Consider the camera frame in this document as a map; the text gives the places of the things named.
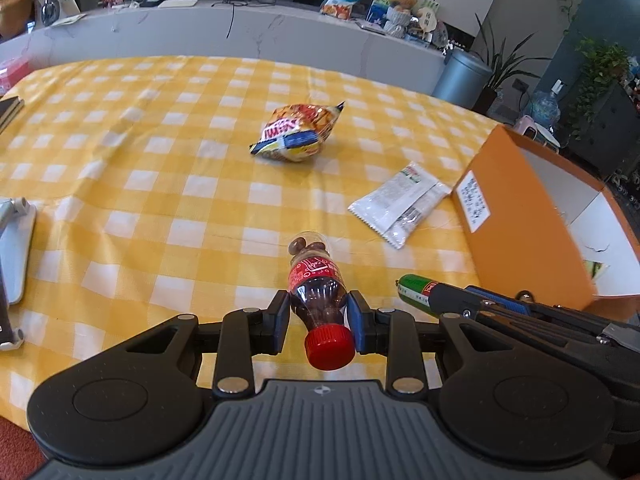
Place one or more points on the tall potted plant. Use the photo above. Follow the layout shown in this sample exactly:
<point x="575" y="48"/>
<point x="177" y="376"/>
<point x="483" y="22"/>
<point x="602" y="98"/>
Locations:
<point x="505" y="65"/>

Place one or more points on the white marble counter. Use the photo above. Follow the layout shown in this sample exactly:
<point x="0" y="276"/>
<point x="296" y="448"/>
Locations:
<point x="200" y="35"/>

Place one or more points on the pink tissue box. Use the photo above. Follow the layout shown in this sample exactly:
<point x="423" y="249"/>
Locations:
<point x="12" y="75"/>

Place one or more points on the yellow checked tablecloth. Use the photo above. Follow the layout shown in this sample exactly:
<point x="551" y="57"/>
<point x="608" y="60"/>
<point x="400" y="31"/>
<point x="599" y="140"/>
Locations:
<point x="150" y="160"/>

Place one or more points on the cola bottle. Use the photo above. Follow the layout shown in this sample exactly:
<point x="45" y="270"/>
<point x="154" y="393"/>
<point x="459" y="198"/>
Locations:
<point x="317" y="285"/>

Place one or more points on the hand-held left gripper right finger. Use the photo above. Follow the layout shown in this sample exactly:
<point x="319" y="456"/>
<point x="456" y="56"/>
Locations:
<point x="357" y="320"/>

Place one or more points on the orange cardboard box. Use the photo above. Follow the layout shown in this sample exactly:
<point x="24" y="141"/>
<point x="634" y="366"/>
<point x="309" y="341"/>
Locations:
<point x="510" y="220"/>

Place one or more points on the blue-grey trash can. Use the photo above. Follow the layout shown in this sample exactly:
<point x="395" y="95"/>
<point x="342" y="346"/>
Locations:
<point x="460" y="77"/>

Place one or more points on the white green snack packet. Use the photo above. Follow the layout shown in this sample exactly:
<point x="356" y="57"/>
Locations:
<point x="390" y="195"/>
<point x="422" y="215"/>

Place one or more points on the dark cabinet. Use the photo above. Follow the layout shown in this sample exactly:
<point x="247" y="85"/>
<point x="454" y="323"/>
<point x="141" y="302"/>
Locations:
<point x="610" y="130"/>

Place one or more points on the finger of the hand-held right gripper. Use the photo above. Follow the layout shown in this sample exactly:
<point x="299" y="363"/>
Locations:
<point x="495" y="294"/>
<point x="450" y="302"/>

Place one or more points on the dark notebook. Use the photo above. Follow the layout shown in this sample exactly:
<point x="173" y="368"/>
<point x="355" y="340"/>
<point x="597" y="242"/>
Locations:
<point x="9" y="110"/>

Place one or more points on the leafy ivy plant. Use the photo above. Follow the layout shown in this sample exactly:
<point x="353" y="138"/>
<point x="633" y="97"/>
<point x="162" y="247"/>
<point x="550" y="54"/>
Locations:
<point x="600" y="75"/>

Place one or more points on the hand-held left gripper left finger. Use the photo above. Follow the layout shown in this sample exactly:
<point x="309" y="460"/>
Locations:
<point x="280" y="322"/>

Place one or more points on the brown teddy bear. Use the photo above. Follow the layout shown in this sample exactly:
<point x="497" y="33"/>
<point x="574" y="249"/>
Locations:
<point x="400" y="12"/>

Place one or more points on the pink space heater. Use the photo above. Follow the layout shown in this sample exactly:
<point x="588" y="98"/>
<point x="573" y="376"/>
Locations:
<point x="535" y="130"/>

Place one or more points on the clear water jug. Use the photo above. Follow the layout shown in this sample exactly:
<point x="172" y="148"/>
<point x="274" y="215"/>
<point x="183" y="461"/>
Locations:
<point x="544" y="105"/>

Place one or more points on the red yellow chips bag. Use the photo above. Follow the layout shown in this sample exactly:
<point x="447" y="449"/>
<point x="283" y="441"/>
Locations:
<point x="295" y="132"/>

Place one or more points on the brown round basket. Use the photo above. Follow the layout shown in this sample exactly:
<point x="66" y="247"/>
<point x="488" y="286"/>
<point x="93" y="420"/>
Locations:
<point x="14" y="15"/>

